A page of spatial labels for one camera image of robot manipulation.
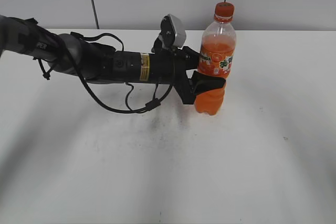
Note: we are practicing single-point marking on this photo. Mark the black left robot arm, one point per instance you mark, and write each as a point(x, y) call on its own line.
point(96, 63)

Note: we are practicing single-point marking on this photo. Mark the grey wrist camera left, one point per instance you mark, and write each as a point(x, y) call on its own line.
point(172, 32)

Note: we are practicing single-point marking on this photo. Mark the orange soda bottle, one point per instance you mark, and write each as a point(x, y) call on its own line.
point(217, 51)

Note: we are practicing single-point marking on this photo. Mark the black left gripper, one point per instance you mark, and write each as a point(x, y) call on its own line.
point(170, 66)

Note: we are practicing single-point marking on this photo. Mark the orange bottle cap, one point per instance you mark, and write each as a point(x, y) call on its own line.
point(224, 12)

